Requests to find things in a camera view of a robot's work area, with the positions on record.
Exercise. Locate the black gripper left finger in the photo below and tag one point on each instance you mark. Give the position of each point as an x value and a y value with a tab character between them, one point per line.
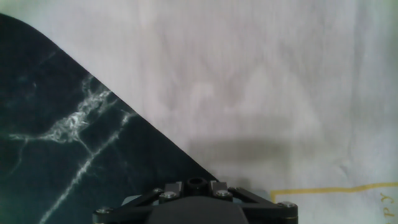
169	191

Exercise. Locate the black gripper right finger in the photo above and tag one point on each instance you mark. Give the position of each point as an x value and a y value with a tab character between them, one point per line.
222	191

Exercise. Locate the drawer with black knob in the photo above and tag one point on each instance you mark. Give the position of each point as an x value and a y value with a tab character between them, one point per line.
196	187

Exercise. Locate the marble pink black patterned tablecloth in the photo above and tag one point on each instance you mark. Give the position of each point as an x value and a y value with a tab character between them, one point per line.
233	77

